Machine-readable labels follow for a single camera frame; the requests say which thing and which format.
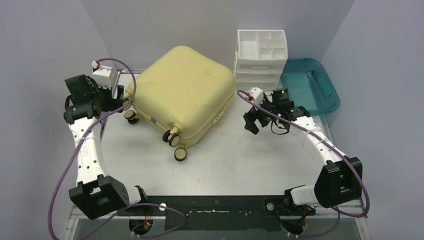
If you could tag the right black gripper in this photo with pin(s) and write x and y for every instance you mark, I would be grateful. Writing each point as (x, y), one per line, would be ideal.
(255, 118)

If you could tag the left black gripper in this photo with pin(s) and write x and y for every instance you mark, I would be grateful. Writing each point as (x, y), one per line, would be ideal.
(114, 104)

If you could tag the yellow hard-shell suitcase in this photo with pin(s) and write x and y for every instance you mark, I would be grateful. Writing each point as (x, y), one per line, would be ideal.
(184, 93)

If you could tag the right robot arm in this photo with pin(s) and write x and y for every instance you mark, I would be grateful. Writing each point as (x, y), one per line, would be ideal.
(340, 177)

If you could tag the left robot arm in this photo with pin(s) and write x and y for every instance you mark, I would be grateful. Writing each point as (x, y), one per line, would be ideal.
(96, 193)

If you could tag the white plastic drawer organizer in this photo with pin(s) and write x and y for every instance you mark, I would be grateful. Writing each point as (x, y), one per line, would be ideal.
(260, 58)

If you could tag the teal transparent plastic tray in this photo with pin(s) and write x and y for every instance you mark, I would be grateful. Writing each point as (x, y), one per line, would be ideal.
(309, 86)

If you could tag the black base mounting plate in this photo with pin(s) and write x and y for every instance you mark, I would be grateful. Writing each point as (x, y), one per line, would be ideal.
(226, 212)

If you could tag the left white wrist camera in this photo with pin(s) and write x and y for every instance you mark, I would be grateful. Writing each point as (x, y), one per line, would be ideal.
(103, 75)

